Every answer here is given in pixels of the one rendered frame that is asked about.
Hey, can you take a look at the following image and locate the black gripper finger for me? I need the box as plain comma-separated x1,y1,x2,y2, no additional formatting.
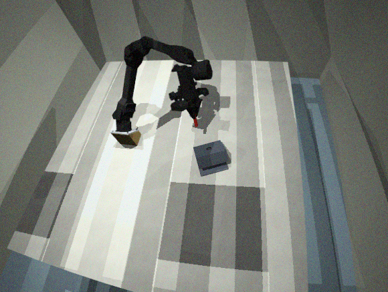
186,104,195,119
192,99,203,117

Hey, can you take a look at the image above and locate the blue-grey square panel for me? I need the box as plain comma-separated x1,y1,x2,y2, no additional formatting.
193,140,229,177

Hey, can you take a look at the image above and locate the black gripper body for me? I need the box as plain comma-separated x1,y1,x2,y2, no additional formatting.
171,80,209,111

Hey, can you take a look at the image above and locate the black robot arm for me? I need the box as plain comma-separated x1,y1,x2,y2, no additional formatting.
112,36,213,132

